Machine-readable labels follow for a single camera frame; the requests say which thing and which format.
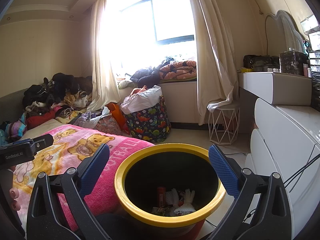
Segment white yarn tassel bundle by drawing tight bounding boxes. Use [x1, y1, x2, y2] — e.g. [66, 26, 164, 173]
[174, 189, 196, 216]

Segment red cylindrical tube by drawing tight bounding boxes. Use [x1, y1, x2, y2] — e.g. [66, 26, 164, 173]
[157, 187, 166, 207]

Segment green black snack packet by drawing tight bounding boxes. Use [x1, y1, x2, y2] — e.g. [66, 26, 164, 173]
[151, 206, 170, 216]

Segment yellow rimmed trash bin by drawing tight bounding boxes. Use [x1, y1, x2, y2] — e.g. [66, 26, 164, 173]
[114, 143, 226, 228]

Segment left hand painted nails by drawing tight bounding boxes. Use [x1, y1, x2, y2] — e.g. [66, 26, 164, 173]
[9, 187, 21, 211]

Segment striped purple blue cloth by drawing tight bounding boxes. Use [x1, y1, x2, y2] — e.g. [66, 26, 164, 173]
[5, 113, 27, 142]

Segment pink bear fleece blanket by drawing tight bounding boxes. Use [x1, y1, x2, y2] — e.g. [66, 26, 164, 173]
[13, 125, 152, 228]

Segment pile of dark clothes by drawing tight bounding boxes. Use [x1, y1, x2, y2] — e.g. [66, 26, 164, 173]
[22, 73, 93, 115]

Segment white dresser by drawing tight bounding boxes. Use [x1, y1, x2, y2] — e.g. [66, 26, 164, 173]
[239, 72, 319, 239]

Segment floral fabric bag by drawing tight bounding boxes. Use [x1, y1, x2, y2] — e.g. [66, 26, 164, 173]
[94, 114, 122, 135]

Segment orange bag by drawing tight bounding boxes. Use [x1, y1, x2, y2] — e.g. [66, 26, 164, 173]
[106, 102, 130, 134]

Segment left cream curtain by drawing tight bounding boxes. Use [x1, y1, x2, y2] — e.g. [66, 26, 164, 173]
[87, 0, 120, 111]

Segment cream curtain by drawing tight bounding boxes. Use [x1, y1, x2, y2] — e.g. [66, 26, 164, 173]
[87, 0, 120, 111]
[189, 0, 239, 125]

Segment dinosaur print laundry basket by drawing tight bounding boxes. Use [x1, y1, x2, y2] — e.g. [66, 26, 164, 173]
[124, 95, 171, 143]

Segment black jacket on sill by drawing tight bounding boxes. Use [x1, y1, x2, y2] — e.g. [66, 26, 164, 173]
[130, 68, 160, 88]

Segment right cream curtain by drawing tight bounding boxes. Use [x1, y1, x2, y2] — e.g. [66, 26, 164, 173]
[189, 0, 239, 125]

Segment orange patterned folded blanket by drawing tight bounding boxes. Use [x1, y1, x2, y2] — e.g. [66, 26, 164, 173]
[159, 60, 197, 80]

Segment vanity mirror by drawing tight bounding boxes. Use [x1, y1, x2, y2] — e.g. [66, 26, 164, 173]
[265, 10, 306, 56]

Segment white wire side table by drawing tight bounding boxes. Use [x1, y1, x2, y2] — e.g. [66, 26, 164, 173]
[208, 102, 240, 145]

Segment window frame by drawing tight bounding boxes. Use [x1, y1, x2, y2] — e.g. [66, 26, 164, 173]
[140, 0, 194, 45]

